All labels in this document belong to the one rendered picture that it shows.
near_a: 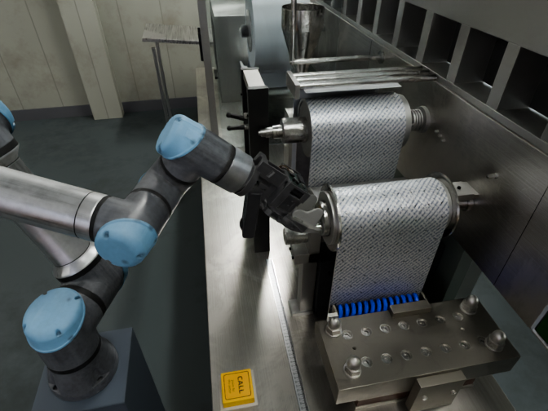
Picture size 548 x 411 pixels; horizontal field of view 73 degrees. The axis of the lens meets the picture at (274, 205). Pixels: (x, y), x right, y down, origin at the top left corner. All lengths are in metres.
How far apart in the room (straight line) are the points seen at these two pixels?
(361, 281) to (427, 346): 0.19
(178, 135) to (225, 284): 0.63
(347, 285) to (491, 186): 0.37
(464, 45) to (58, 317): 1.02
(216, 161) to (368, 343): 0.52
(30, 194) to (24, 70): 4.14
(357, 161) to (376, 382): 0.51
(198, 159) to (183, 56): 3.84
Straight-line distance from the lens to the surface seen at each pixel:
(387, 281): 0.93
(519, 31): 0.85
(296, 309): 1.06
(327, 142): 0.91
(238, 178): 0.63
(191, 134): 0.60
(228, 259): 1.20
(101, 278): 0.95
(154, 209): 0.60
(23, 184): 0.66
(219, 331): 1.04
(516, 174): 0.83
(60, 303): 0.91
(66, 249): 0.92
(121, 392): 1.01
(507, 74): 0.86
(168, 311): 2.26
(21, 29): 4.63
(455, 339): 0.95
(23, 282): 2.77
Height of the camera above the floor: 1.76
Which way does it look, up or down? 38 degrees down
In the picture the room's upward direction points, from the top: straight up
